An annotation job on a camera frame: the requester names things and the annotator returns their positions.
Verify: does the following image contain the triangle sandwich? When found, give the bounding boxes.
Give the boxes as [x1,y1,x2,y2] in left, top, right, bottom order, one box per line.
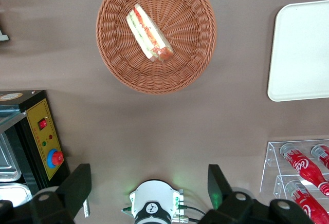
[125,3,174,63]

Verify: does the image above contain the red cola bottle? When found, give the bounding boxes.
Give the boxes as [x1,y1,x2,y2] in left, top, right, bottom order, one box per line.
[284,179,329,224]
[279,143,329,197]
[310,143,329,171]

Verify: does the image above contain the beige rectangular tray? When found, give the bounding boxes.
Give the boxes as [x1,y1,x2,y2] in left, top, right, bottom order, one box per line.
[267,0,329,102]

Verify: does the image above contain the black food warmer appliance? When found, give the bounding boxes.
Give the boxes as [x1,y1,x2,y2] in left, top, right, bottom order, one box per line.
[0,89,71,209]

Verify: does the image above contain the round brown wicker basket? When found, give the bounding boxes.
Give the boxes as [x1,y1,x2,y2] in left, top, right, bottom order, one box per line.
[95,0,217,95]

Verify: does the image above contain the stainless steel pan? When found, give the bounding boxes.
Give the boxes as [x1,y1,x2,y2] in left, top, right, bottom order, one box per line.
[0,184,33,208]
[0,133,22,183]

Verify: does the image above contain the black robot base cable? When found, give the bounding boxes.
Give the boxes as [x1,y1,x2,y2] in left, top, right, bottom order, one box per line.
[177,205,206,222]

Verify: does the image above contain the clear acrylic bottle rack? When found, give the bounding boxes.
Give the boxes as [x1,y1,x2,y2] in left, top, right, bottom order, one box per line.
[259,138,329,224]

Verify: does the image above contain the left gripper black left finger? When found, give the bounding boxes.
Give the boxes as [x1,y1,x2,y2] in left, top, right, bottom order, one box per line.
[0,163,92,224]

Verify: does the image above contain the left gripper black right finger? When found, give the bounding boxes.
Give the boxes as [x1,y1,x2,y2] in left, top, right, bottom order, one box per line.
[197,164,314,224]

